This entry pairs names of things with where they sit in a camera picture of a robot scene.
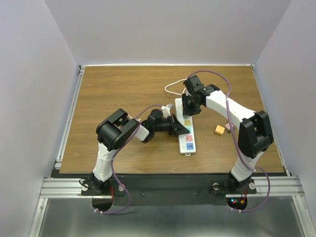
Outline yellow charger plug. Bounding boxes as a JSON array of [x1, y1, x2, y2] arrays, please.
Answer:
[[214, 125, 225, 136]]

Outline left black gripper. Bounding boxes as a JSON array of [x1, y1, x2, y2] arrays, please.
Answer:
[[153, 114, 188, 137]]

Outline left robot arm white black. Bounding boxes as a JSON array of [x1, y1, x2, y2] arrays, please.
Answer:
[[90, 109, 189, 195]]

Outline brown pink charger plug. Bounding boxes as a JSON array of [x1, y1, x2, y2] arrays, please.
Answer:
[[224, 123, 235, 133]]

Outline white power strip cord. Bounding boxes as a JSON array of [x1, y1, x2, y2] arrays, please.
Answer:
[[164, 78, 188, 96]]

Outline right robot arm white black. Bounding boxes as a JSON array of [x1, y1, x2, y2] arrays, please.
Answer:
[[181, 80, 274, 193]]

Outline teal charger plug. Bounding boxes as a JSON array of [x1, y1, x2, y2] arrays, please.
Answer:
[[183, 112, 190, 119]]

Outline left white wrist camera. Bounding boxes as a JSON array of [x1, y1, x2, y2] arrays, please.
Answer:
[[161, 104, 174, 118]]

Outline white power strip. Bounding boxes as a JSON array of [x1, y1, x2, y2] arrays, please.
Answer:
[[175, 98, 196, 157]]

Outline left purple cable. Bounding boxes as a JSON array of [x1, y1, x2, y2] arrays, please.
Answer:
[[93, 105, 166, 215]]

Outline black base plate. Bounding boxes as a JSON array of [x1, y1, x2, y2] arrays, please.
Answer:
[[50, 173, 259, 207]]

